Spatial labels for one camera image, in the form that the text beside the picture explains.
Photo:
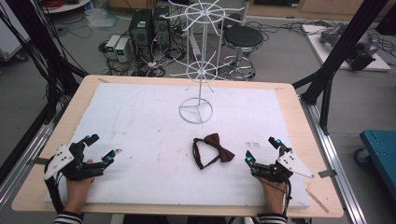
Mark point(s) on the white power supply unit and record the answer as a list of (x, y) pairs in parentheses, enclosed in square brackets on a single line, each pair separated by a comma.
[(123, 49), (111, 45)]

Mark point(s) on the grey tape strip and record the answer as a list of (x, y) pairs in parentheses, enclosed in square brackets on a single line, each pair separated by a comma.
[(327, 173), (39, 161)]

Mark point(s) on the dark red bow tie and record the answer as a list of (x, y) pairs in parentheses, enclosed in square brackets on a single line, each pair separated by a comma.
[(219, 146)]

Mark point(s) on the clear plastic bag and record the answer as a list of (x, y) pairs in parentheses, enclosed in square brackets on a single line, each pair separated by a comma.
[(101, 17)]

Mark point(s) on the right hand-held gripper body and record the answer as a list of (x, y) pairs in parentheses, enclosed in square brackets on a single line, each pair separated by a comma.
[(280, 169)]

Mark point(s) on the thin wooden stick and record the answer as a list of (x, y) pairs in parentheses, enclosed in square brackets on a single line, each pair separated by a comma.
[(317, 201)]

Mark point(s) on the white floor board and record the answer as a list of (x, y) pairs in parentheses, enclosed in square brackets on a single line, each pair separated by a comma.
[(314, 40)]

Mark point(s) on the black computer tower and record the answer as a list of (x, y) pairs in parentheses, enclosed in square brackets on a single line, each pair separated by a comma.
[(162, 26), (140, 31)]

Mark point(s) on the aluminium rail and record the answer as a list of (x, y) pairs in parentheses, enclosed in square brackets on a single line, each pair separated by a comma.
[(21, 155), (336, 161)]

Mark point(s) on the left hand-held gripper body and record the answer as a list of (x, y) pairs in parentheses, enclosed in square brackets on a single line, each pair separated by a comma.
[(76, 166)]

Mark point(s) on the blue trolley cart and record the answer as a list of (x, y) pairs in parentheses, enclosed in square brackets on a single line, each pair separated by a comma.
[(381, 155)]

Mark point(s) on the grey machine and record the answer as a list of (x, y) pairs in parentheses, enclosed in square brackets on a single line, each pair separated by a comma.
[(358, 43)]

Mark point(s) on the person's right hand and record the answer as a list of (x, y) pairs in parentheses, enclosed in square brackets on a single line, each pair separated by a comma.
[(274, 194)]

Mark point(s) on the round white table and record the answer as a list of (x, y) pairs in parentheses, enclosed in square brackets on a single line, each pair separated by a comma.
[(67, 5)]

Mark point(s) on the white foam mat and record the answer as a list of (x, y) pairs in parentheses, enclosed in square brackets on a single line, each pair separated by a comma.
[(149, 124)]

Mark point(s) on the black round stool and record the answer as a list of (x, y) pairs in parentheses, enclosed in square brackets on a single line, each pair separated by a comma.
[(243, 36)]

